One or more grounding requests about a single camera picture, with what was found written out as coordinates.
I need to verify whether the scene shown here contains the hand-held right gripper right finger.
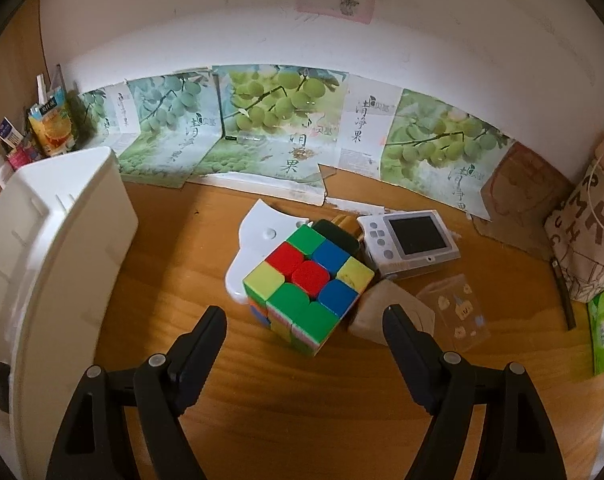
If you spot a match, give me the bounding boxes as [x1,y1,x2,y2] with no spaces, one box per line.
[383,304,567,480]

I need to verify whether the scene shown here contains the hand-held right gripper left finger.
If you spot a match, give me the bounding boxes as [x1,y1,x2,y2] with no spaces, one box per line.
[44,305,227,480]

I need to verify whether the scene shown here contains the beige wedge-shaped block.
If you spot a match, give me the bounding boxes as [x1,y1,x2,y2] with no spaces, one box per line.
[346,279,437,347]

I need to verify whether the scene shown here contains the clear sticker packet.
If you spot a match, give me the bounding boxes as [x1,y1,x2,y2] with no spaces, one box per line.
[416,273,491,354]

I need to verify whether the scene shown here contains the multicolour puzzle cube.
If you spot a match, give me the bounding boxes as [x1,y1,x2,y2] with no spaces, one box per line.
[242,225,376,358]

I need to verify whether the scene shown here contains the white handheld electronic device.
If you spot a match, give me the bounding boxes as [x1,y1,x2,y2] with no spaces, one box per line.
[357,209,463,281]

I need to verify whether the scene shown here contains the green bottle with gold cap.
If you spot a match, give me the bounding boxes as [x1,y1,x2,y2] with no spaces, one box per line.
[312,211,363,262]

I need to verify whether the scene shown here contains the white plastic holder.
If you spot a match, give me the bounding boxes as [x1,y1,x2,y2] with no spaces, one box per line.
[224,198,311,307]

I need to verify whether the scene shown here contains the white plastic bin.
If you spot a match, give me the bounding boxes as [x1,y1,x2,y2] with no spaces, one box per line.
[0,146,139,466]

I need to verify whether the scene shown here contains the black pen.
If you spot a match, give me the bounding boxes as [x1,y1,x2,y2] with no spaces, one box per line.
[550,254,578,332]

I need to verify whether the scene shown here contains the brown cardboard sheet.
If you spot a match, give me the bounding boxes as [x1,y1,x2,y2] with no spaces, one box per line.
[472,141,573,262]

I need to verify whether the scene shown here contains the grape print poster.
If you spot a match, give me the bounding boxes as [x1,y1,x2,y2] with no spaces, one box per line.
[189,64,346,207]
[116,72,223,189]
[76,85,134,162]
[381,89,514,222]

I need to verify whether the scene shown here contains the beige lettered tote bag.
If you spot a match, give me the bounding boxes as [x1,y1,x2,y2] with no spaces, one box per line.
[543,134,604,307]

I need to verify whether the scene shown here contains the small clear tube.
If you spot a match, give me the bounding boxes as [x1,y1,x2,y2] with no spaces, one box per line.
[224,131,269,147]

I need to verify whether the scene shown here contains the white poster sheet with script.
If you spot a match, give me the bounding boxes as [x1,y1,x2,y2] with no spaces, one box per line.
[339,74,399,174]

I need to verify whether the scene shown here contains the yellow snack package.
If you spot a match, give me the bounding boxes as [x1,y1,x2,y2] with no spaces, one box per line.
[27,87,79,159]

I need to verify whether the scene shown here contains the purple white tube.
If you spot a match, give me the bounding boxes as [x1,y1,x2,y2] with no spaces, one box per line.
[0,116,24,152]

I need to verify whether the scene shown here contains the clear triangle ruler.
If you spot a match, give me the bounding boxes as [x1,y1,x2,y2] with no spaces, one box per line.
[48,63,69,94]

